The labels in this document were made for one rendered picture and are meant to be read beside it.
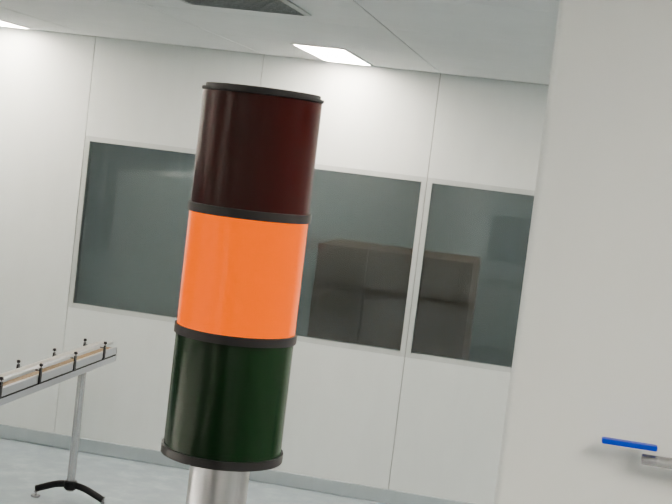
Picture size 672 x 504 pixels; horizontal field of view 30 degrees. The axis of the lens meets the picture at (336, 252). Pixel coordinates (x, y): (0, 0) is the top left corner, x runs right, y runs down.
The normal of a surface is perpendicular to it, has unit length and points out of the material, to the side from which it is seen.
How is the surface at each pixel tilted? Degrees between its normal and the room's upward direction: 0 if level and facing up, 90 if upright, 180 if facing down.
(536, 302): 90
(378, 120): 90
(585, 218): 90
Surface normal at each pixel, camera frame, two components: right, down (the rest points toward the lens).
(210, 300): -0.40, 0.02
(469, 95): -0.18, 0.05
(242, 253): 0.05, 0.08
